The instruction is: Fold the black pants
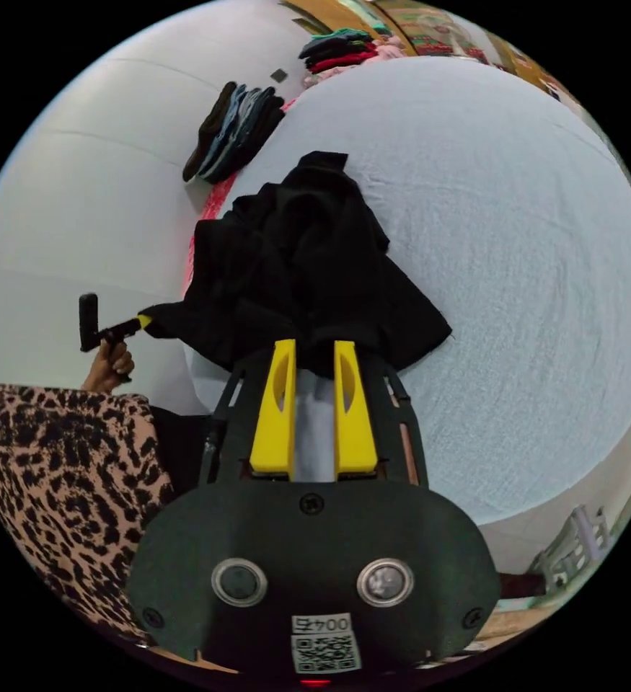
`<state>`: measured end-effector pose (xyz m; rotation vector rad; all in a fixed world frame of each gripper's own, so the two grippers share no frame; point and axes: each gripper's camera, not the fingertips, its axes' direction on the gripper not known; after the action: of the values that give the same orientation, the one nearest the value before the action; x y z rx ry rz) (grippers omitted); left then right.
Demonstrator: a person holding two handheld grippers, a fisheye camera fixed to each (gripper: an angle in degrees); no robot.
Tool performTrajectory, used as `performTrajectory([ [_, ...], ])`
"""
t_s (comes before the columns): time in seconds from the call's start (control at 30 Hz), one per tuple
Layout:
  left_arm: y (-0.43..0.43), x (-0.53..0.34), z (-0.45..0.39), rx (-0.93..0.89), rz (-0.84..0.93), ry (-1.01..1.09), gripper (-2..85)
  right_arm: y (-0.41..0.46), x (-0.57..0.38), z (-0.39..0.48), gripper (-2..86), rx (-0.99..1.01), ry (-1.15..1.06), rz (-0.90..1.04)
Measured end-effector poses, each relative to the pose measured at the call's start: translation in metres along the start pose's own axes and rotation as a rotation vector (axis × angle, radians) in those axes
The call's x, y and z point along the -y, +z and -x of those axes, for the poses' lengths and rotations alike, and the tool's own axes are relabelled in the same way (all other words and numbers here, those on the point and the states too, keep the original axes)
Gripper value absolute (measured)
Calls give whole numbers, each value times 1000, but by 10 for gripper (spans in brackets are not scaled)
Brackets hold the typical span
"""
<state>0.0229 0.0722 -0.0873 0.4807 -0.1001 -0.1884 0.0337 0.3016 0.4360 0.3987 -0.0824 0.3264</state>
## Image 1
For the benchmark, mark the pile of dark clothes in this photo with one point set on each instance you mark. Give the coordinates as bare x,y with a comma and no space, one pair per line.
228,135

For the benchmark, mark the pile of colourful clothes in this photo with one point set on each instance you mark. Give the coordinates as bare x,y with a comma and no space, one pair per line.
342,51

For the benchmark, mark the pale slatted chair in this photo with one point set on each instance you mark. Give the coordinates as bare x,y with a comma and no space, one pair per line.
575,546

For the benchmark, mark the black pants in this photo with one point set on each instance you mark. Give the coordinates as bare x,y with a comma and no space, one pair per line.
304,270

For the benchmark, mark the bed with pale blue sheet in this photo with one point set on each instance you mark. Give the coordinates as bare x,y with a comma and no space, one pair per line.
510,270

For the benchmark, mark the person's body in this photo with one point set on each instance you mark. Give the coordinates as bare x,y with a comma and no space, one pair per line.
61,497

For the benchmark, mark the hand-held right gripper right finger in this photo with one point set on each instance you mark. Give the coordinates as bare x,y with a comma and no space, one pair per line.
354,432

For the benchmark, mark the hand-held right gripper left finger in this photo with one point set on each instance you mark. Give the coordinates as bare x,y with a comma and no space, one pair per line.
272,432

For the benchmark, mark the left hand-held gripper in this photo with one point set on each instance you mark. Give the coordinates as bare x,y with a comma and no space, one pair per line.
119,330

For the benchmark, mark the person's left hand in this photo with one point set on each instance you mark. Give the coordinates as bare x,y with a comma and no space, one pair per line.
110,367

